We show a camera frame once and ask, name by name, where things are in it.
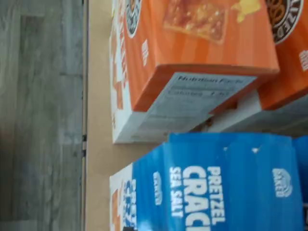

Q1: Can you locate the tan wooden shelf board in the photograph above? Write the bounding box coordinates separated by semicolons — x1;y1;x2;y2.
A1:
81;0;174;231

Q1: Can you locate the orange cracker box nutrition label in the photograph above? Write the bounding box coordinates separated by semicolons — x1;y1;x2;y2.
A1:
109;0;281;145

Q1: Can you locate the blue pretzel crackers box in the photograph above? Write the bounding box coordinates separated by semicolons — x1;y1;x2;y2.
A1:
292;135;308;231
109;132;299;231

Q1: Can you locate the orange cracker box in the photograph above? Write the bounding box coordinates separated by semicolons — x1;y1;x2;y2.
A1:
208;0;308;141

